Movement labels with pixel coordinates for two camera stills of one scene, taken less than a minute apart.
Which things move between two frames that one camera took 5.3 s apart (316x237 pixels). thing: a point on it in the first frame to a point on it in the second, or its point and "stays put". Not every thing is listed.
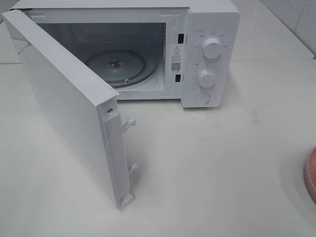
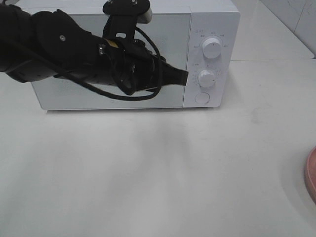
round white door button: (202, 98) stays put
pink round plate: (309, 174) stays put
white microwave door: (91, 106) to (170, 32)
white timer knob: (206, 78) stays put
